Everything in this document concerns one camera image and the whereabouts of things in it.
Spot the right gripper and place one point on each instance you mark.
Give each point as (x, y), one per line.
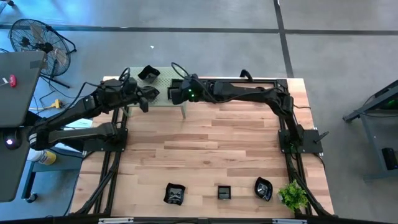
(191, 88)

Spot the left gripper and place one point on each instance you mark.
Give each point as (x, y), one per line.
(132, 91)

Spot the black small square mini plate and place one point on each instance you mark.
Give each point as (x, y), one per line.
(173, 84)
(224, 193)

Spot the black angular deep mini plate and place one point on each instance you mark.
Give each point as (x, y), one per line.
(149, 74)

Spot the black wavy square mini plate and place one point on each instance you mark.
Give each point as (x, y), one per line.
(174, 194)

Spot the black leaf shaped mini plate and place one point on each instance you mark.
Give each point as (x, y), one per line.
(263, 189)

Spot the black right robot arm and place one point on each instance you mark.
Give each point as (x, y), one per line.
(248, 91)

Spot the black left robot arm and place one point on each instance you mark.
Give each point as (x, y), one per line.
(77, 107)

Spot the white paper sheet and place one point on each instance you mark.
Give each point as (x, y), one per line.
(81, 124)

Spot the yellow power plug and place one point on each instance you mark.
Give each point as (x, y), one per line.
(56, 104)

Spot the black floor fan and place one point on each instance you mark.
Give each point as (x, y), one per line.
(40, 46)

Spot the white and yellow bottle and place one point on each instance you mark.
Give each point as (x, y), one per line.
(42, 156)

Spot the grey side desk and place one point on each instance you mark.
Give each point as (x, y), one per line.
(18, 93)

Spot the small red tag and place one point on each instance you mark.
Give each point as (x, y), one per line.
(12, 80)

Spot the black mouse with light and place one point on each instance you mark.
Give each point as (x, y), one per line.
(11, 141)

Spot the black clamp lever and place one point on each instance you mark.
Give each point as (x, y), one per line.
(321, 137)

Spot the artificial green potted plant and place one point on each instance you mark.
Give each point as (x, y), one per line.
(293, 196)

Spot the grey metal cart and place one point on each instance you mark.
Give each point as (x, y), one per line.
(373, 124)

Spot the black box device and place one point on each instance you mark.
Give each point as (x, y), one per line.
(390, 158)

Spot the silver bracket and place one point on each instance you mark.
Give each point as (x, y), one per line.
(289, 221)
(115, 220)

